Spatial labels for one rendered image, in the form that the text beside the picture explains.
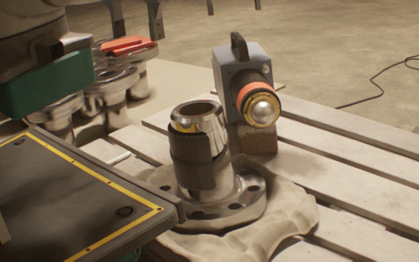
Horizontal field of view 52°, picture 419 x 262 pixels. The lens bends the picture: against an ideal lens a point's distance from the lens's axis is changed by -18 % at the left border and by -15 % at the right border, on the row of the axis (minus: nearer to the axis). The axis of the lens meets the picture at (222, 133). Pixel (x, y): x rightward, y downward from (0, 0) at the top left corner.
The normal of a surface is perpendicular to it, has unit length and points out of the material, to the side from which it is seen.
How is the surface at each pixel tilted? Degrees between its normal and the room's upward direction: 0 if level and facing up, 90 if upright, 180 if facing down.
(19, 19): 95
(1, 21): 96
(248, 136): 90
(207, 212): 0
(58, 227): 0
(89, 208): 0
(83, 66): 90
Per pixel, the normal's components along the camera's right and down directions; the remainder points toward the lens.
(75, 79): 0.72, 0.21
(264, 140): -0.01, 0.42
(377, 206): -0.12, -0.90
